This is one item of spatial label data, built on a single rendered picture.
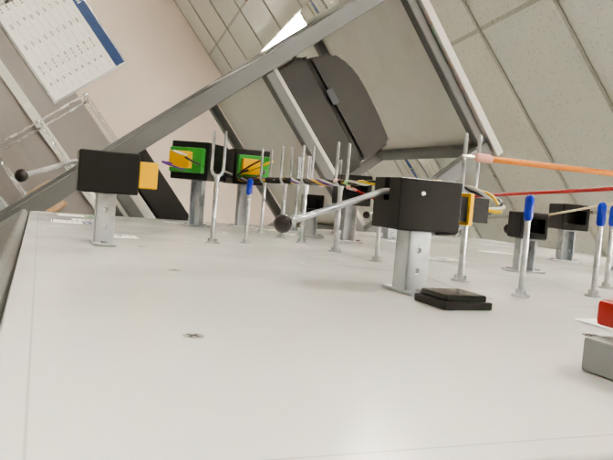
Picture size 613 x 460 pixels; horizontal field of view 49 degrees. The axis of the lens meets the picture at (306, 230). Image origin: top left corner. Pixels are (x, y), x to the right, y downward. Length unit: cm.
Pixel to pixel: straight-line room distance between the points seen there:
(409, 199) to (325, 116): 108
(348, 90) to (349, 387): 139
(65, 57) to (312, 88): 676
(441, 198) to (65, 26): 788
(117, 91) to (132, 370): 794
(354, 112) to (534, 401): 138
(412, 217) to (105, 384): 32
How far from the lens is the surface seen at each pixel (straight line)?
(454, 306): 48
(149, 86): 822
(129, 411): 22
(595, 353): 34
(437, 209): 53
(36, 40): 828
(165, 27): 842
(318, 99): 158
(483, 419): 24
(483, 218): 56
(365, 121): 164
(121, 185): 73
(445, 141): 186
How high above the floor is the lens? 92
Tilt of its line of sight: 15 degrees up
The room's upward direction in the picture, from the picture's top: 55 degrees clockwise
